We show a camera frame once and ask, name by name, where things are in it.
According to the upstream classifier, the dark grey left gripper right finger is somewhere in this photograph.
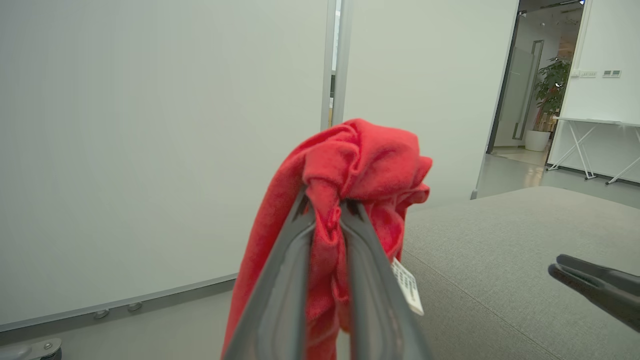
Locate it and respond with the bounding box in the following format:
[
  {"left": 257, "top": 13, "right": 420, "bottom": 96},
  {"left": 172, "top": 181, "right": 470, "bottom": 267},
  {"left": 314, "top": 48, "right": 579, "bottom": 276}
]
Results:
[{"left": 339, "top": 199, "right": 434, "bottom": 360}]

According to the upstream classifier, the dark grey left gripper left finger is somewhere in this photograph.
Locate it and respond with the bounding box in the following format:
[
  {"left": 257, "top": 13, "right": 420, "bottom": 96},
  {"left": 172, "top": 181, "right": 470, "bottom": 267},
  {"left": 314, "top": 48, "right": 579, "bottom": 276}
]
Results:
[{"left": 221, "top": 187, "right": 317, "bottom": 360}]

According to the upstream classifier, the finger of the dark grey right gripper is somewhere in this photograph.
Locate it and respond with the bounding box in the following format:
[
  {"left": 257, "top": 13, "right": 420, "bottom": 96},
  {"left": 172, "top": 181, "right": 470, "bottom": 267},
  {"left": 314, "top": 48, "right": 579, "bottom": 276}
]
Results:
[
  {"left": 548, "top": 263, "right": 640, "bottom": 333},
  {"left": 556, "top": 254, "right": 640, "bottom": 288}
]

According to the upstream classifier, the red garment with white trim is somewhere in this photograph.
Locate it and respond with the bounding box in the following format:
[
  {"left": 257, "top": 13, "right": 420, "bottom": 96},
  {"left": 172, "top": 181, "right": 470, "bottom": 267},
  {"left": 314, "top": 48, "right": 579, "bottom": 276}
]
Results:
[{"left": 220, "top": 118, "right": 434, "bottom": 360}]

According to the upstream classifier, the grey fabric sofa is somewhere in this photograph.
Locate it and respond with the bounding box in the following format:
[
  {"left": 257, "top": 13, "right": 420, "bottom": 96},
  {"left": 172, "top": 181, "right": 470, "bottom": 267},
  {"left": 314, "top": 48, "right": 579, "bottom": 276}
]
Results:
[{"left": 400, "top": 186, "right": 640, "bottom": 360}]

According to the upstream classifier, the white plant pot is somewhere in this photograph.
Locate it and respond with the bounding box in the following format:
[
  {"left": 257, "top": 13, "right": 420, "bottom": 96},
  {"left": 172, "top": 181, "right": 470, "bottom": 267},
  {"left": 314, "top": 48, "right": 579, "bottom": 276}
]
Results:
[{"left": 524, "top": 129, "right": 551, "bottom": 152}]

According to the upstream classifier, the white folding table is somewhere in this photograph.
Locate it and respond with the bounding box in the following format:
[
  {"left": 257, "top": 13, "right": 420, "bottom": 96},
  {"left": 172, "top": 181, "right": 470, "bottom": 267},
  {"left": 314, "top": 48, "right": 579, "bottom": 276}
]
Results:
[{"left": 546, "top": 116, "right": 640, "bottom": 186}]

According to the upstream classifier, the green potted plant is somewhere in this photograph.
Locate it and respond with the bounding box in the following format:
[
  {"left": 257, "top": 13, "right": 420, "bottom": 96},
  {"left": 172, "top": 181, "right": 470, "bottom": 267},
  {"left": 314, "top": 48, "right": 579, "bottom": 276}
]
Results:
[{"left": 534, "top": 56, "right": 572, "bottom": 132}]

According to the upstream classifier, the wide white partition panel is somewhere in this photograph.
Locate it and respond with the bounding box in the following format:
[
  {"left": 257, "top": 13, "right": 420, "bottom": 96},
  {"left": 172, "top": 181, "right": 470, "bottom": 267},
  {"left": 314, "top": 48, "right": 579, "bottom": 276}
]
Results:
[{"left": 0, "top": 0, "right": 337, "bottom": 333}]

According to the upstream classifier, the grey curved partition leg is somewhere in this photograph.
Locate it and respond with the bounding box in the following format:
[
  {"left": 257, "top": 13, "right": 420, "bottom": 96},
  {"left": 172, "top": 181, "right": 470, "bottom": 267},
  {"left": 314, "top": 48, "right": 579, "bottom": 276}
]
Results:
[{"left": 0, "top": 338, "right": 63, "bottom": 360}]

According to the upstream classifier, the glass door with steel handle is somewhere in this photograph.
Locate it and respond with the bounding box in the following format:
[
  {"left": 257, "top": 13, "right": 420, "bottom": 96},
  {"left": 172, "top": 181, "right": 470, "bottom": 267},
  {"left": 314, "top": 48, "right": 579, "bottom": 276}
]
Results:
[{"left": 492, "top": 40, "right": 545, "bottom": 148}]

